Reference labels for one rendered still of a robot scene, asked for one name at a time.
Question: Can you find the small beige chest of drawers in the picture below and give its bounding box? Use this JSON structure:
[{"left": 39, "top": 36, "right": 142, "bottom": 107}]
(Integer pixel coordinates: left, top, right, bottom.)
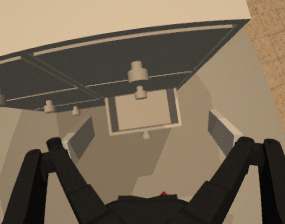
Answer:
[{"left": 0, "top": 0, "right": 251, "bottom": 101}]

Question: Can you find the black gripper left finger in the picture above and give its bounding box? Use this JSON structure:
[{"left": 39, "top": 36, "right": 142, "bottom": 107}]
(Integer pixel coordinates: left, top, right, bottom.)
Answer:
[{"left": 1, "top": 116, "right": 121, "bottom": 224}]

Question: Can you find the grey drawer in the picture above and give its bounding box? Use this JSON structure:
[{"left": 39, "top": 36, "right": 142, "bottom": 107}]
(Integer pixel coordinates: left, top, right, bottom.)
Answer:
[
  {"left": 105, "top": 88, "right": 182, "bottom": 139},
  {"left": 56, "top": 99, "right": 105, "bottom": 116},
  {"left": 86, "top": 71, "right": 191, "bottom": 100},
  {"left": 0, "top": 56, "right": 75, "bottom": 107},
  {"left": 6, "top": 87, "right": 98, "bottom": 113},
  {"left": 34, "top": 25, "right": 233, "bottom": 85}
]

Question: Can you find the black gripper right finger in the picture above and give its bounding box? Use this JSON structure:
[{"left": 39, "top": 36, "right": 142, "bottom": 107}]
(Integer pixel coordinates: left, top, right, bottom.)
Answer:
[{"left": 168, "top": 109, "right": 285, "bottom": 224}]

